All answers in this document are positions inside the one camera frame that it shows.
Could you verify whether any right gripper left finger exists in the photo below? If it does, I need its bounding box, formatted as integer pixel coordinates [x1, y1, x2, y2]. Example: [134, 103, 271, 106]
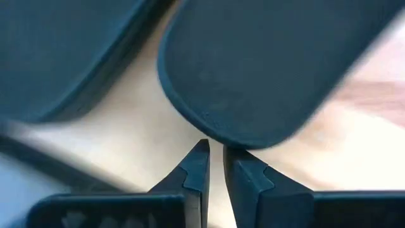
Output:
[148, 138, 211, 228]

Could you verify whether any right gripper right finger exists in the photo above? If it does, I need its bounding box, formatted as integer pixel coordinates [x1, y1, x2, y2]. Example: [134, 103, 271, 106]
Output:
[223, 144, 315, 228]

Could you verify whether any wooden shelf with black frame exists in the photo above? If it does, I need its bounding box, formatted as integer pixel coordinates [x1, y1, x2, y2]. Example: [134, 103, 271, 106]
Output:
[0, 0, 405, 228]

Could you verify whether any green foam slide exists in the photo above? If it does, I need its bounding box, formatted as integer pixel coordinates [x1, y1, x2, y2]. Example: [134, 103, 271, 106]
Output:
[157, 0, 405, 151]
[0, 0, 161, 125]

